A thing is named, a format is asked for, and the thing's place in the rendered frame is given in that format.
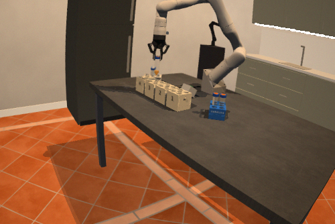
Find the blue tube rack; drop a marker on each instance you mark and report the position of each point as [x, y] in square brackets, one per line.
[217, 113]

